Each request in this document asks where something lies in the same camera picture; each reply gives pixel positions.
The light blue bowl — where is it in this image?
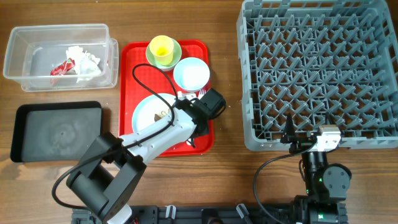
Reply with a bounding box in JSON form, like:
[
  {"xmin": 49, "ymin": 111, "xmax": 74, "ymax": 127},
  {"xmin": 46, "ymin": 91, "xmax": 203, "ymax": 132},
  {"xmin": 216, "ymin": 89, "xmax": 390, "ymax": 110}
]
[{"xmin": 173, "ymin": 57, "xmax": 210, "ymax": 92}]

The food scraps and rice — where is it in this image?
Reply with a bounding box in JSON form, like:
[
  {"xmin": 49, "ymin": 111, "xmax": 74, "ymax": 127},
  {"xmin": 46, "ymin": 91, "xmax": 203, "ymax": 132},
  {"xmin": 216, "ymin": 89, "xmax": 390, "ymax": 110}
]
[{"xmin": 154, "ymin": 109, "xmax": 170, "ymax": 121}]

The light blue plate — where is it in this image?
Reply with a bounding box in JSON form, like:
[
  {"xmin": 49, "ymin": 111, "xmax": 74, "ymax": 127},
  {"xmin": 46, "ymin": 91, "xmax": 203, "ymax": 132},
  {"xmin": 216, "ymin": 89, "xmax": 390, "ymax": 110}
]
[{"xmin": 132, "ymin": 95, "xmax": 169, "ymax": 132}]

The white napkin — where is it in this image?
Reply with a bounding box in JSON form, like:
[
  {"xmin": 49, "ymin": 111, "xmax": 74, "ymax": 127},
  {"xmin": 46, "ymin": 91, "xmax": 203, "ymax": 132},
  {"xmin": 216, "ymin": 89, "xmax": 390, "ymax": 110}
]
[{"xmin": 66, "ymin": 45, "xmax": 101, "ymax": 83}]

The red snack wrapper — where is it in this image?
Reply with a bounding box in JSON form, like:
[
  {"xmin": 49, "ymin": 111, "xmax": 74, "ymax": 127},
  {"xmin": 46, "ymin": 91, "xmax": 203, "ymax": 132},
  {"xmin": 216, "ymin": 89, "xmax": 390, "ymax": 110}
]
[{"xmin": 50, "ymin": 58, "xmax": 75, "ymax": 77}]

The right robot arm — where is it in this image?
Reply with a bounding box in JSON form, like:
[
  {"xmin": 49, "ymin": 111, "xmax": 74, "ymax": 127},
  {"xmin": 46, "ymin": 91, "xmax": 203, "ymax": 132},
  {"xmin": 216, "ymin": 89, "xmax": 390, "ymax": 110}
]
[{"xmin": 280, "ymin": 115, "xmax": 352, "ymax": 224}]

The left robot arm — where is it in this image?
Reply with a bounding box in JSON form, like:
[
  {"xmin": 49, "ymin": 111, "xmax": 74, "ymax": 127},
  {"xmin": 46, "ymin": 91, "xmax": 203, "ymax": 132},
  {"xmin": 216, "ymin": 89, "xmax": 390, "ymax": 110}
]
[{"xmin": 66, "ymin": 89, "xmax": 226, "ymax": 223}]

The grey dishwasher rack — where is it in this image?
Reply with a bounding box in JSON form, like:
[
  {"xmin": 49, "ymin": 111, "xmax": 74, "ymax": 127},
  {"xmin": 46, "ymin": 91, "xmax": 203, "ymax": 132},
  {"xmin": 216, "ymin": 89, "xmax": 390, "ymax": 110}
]
[{"xmin": 236, "ymin": 1, "xmax": 397, "ymax": 151}]

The clear plastic waste bin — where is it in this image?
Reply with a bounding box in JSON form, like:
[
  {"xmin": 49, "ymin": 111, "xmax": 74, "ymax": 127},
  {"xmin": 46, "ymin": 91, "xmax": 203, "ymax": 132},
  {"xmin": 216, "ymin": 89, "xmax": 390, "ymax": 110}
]
[{"xmin": 3, "ymin": 24, "xmax": 119, "ymax": 92}]

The white plastic fork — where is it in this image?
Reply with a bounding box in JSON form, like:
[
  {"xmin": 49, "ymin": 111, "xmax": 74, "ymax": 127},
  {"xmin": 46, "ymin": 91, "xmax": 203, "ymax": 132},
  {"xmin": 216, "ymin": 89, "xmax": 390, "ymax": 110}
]
[{"xmin": 198, "ymin": 88, "xmax": 206, "ymax": 95}]

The yellow plastic cup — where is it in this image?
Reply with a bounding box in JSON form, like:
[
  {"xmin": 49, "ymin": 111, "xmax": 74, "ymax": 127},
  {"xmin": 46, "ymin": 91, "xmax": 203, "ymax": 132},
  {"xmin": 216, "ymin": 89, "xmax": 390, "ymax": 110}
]
[{"xmin": 149, "ymin": 35, "xmax": 174, "ymax": 65}]

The green small saucer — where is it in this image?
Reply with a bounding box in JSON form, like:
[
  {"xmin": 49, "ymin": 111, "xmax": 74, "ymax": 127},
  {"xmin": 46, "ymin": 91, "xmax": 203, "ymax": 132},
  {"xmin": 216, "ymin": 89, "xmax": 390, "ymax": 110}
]
[{"xmin": 146, "ymin": 39, "xmax": 182, "ymax": 72}]

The black rectangular tray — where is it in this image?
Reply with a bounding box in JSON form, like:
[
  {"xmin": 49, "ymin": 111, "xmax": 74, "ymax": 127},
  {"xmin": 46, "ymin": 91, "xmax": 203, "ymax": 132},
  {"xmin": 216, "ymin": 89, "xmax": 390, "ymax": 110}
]
[{"xmin": 10, "ymin": 101, "xmax": 103, "ymax": 162}]

